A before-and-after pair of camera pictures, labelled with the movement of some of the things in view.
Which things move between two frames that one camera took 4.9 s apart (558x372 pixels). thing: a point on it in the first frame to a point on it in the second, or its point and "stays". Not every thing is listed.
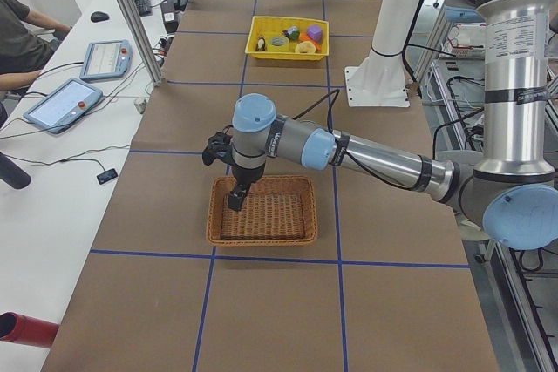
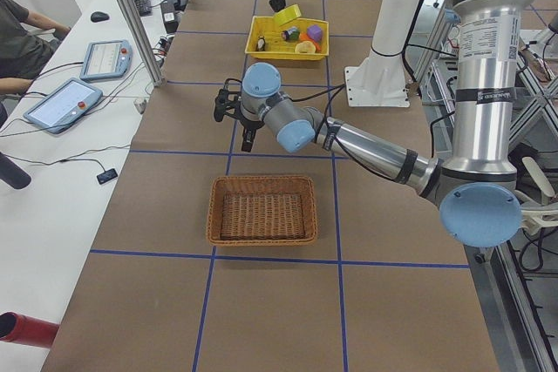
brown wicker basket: [278, 210] stays
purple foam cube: [316, 32] stays
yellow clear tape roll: [279, 41] to [288, 15]
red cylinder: [26, 330] stays
